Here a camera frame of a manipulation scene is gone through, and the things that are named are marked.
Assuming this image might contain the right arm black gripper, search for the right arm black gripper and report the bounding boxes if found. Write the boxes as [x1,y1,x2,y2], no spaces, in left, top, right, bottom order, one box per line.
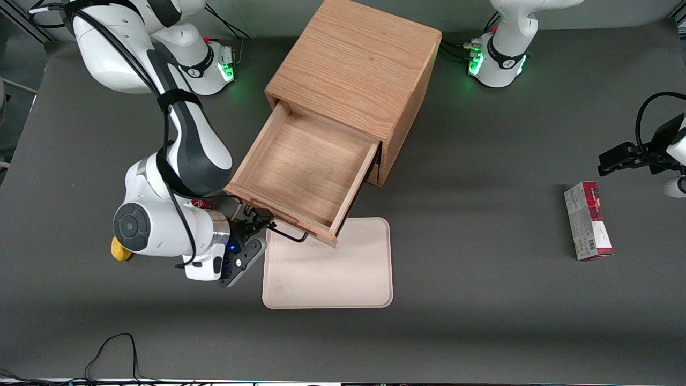
[219,208,275,288]

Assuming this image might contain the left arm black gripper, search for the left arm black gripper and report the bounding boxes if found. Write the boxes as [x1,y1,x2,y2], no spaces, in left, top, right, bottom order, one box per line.
[599,115,684,177]

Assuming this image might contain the tall wooden drawer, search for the tall wooden drawer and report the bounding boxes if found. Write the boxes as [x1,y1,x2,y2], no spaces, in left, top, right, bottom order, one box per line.
[223,101,382,248]

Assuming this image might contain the wooden drawer cabinet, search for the wooden drawer cabinet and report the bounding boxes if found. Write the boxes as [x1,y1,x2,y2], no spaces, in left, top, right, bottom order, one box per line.
[265,0,443,187]

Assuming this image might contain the red and white carton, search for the red and white carton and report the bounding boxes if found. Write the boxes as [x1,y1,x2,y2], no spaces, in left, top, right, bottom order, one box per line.
[564,181,614,262]

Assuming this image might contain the beige rectangular tray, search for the beige rectangular tray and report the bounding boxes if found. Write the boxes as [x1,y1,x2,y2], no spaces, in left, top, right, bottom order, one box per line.
[262,217,393,309]

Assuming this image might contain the yellow lemon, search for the yellow lemon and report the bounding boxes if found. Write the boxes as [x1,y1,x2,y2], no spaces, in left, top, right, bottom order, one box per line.
[111,236,133,262]

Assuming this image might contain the black looped wrist cable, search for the black looped wrist cable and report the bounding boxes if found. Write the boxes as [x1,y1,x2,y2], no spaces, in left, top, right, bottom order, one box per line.
[636,92,686,157]

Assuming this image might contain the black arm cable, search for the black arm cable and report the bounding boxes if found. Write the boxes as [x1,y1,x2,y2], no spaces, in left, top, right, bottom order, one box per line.
[29,0,196,269]

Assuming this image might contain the black looped floor cable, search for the black looped floor cable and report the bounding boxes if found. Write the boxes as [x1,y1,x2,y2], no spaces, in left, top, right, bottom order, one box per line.
[0,332,177,386]

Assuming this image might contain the black base cables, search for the black base cables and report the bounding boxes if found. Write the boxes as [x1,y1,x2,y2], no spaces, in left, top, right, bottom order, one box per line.
[439,39,481,62]
[205,4,252,42]

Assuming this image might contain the dark metal frame bar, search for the dark metal frame bar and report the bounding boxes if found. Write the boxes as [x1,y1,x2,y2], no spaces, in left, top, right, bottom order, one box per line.
[0,10,54,43]

